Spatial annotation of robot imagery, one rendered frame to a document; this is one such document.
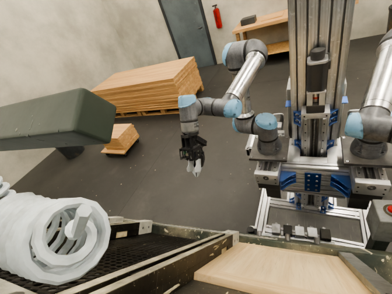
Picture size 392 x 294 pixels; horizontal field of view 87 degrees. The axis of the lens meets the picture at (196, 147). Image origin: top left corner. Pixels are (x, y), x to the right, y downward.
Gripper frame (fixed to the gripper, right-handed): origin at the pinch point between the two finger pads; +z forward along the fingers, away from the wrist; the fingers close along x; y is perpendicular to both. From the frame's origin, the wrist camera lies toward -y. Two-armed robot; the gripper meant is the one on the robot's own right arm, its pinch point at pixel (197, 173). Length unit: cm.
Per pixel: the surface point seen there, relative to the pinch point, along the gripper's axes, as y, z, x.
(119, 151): -167, 47, -252
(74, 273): 71, -23, 30
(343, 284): 20, 20, 54
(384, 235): -36, 38, 77
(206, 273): 36.3, 14.1, 20.5
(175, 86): -261, -57, -179
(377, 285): 21, 16, 61
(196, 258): 34.4, 11.9, 16.7
